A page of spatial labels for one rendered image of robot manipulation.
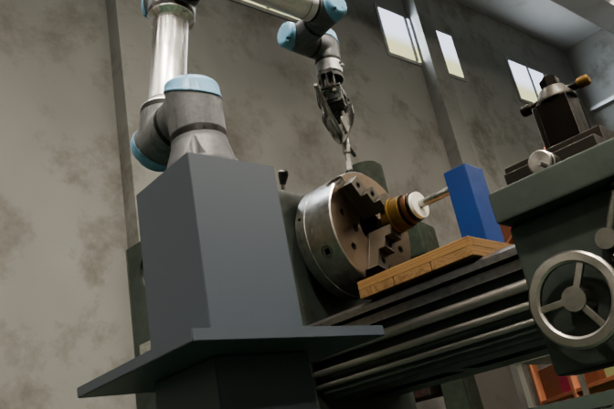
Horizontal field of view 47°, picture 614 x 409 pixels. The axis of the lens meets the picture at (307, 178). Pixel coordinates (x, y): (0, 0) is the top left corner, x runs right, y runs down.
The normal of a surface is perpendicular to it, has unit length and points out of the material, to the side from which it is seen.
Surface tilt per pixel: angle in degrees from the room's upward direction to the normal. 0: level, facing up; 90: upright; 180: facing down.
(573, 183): 90
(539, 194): 90
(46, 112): 90
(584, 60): 90
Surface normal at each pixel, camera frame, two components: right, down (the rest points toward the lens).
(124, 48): 0.63, -0.41
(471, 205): -0.69, -0.16
